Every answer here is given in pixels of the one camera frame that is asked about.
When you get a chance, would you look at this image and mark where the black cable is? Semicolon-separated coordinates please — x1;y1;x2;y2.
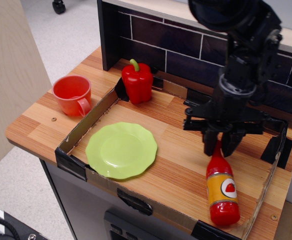
0;216;21;240

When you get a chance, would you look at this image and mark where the cardboard fence with black tape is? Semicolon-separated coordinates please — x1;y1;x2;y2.
55;78;292;240

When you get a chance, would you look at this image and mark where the red toy bell pepper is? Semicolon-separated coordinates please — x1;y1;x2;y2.
121;59;154;104

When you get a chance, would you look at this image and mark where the red plastic cup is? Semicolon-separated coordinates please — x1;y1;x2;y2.
51;75;92;117

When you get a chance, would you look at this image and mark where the red hot sauce bottle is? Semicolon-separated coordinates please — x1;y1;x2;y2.
206;141;241;226

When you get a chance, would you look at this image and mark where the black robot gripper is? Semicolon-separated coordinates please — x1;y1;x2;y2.
183;97;272;157

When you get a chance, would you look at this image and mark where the dark tile backsplash panel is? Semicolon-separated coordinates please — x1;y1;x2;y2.
97;0;292;124

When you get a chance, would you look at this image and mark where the grey cabinet with black panel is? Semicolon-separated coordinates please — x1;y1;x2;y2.
41;161;192;240

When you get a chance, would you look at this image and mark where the black caster wheel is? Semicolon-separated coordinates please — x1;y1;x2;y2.
52;0;66;15

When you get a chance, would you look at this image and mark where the green plastic plate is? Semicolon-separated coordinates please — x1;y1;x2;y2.
85;122;158;180

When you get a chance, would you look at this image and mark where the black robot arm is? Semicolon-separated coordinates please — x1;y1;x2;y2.
183;0;282;157

